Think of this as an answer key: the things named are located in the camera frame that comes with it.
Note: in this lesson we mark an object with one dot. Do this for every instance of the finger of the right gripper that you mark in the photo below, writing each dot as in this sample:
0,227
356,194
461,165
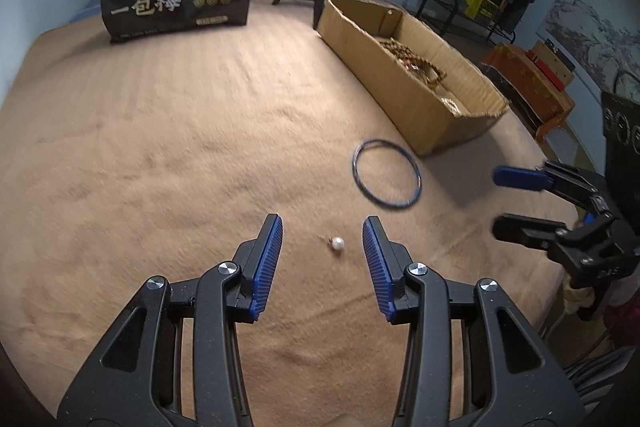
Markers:
533,233
523,179

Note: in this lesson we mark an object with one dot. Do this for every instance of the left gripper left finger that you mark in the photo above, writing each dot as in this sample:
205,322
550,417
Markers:
171,356

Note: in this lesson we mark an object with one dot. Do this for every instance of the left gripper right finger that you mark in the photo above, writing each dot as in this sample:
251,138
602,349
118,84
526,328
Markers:
472,358

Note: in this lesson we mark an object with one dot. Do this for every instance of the orange box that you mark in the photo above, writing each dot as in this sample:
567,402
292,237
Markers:
535,97

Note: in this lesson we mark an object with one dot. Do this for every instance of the cardboard box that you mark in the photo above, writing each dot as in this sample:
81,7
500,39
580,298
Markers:
432,94

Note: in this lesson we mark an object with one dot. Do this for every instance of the black metal rack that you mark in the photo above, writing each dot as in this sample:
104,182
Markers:
447,17

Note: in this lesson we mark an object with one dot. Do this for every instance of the yellow box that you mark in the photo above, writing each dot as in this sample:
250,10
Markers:
476,9

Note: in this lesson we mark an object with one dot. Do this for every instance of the single pearl pin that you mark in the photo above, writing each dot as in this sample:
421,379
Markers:
336,244

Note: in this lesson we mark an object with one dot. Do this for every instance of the tan bed blanket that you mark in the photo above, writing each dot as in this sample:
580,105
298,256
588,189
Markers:
159,156

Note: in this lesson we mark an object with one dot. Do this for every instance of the landscape wall painting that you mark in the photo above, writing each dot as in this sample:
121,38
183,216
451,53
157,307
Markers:
601,37

